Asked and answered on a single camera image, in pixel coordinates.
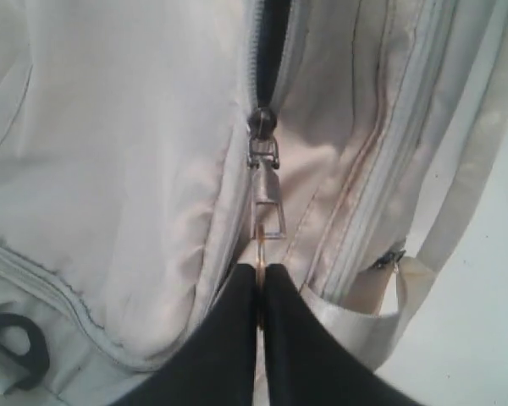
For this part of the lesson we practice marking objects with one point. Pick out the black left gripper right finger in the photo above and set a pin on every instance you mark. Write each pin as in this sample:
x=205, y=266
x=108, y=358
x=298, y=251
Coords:
x=304, y=364

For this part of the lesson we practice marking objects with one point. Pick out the beige fabric duffel bag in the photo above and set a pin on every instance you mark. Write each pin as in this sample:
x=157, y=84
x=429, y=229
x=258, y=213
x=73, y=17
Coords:
x=149, y=147

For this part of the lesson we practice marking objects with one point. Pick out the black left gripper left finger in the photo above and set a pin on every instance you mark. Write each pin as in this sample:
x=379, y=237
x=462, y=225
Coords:
x=216, y=364

